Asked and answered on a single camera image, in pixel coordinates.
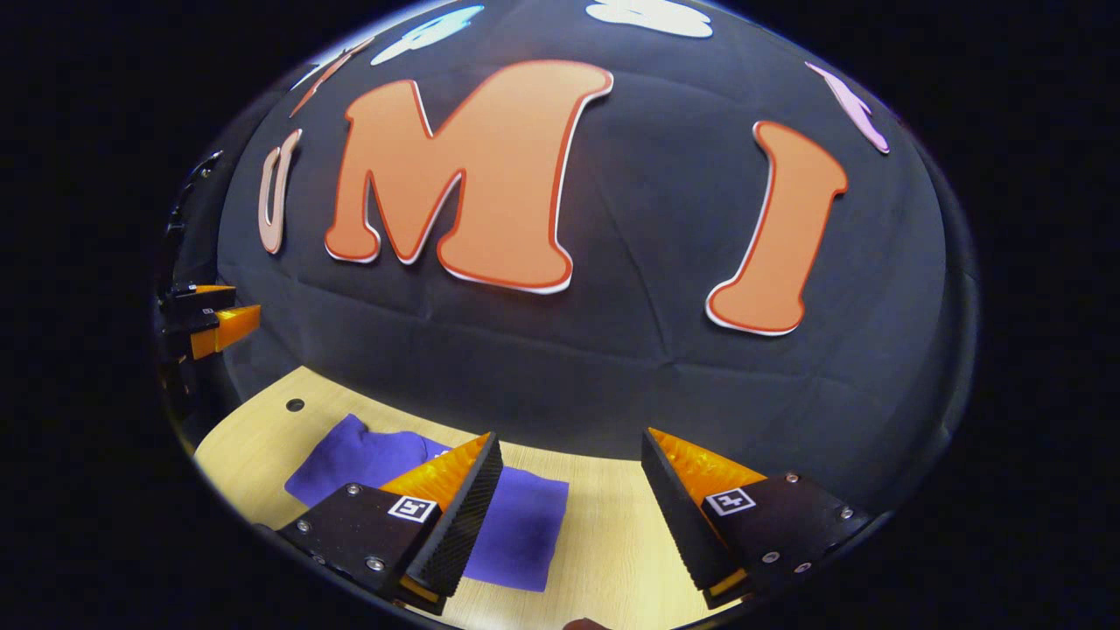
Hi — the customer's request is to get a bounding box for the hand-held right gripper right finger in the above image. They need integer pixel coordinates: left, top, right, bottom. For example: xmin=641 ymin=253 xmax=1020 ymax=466
xmin=641 ymin=427 xmax=876 ymax=611

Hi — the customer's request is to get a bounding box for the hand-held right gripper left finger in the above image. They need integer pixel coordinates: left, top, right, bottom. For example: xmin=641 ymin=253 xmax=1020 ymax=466
xmin=276 ymin=431 xmax=506 ymax=616

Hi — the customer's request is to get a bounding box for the purple shirt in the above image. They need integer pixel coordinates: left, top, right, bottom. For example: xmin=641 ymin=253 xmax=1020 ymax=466
xmin=284 ymin=413 xmax=571 ymax=594

